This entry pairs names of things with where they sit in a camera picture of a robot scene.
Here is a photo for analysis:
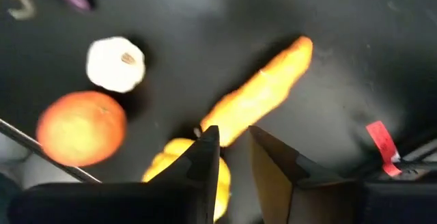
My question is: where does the silver table edge rail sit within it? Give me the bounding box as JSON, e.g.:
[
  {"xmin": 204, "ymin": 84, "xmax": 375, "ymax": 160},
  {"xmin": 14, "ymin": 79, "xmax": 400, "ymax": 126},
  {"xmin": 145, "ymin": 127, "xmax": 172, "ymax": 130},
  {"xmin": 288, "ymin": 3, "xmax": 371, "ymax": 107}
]
[{"xmin": 0, "ymin": 117, "xmax": 102, "ymax": 184}]

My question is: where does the orange carrot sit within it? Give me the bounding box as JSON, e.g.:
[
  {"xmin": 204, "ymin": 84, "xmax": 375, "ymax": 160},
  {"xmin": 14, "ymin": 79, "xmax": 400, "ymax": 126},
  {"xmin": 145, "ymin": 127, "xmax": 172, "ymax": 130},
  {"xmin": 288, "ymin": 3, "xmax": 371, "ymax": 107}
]
[{"xmin": 199, "ymin": 35, "xmax": 314, "ymax": 148}]

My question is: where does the round orange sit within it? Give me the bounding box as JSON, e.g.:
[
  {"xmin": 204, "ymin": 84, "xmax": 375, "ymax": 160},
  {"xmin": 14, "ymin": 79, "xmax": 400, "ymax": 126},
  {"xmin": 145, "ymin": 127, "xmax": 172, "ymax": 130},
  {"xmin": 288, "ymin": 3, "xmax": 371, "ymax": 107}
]
[{"xmin": 36, "ymin": 90, "xmax": 128, "ymax": 168}]

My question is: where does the red tape tag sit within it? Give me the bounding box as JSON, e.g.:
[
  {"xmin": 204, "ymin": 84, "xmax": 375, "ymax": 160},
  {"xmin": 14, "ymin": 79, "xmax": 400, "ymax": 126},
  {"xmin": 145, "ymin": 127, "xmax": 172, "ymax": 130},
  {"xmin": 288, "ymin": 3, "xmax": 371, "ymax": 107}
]
[{"xmin": 365, "ymin": 120, "xmax": 403, "ymax": 178}]

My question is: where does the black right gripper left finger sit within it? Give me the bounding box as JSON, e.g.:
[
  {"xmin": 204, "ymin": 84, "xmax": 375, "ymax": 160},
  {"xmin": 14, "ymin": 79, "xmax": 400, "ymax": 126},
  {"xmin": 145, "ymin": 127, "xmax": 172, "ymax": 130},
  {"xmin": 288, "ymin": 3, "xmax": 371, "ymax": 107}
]
[{"xmin": 150, "ymin": 125, "xmax": 221, "ymax": 224}]

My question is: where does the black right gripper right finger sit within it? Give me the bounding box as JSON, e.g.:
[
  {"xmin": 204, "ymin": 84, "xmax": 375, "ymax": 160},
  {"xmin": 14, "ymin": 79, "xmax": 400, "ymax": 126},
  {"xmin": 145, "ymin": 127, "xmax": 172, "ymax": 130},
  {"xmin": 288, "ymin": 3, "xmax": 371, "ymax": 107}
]
[{"xmin": 248, "ymin": 125, "xmax": 359, "ymax": 224}]

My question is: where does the yellow bell pepper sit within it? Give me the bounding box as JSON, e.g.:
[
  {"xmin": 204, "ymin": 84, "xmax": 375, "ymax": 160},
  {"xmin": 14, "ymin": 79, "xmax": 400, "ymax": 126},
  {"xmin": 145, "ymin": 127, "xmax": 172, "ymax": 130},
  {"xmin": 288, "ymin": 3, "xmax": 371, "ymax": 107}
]
[{"xmin": 141, "ymin": 137, "xmax": 232, "ymax": 222}]

